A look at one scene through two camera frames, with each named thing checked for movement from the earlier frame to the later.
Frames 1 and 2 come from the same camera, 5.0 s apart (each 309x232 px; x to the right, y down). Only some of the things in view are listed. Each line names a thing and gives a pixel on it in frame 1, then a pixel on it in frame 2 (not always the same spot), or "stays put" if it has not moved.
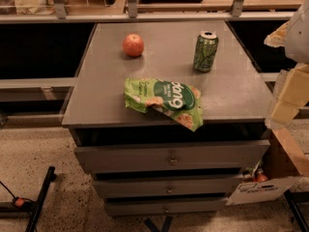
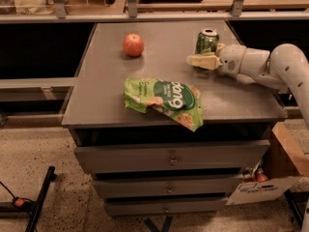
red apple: x=132 y=44 stays put
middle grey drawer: x=190 y=187 stays put
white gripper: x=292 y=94 to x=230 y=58
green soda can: x=207 y=46 stays put
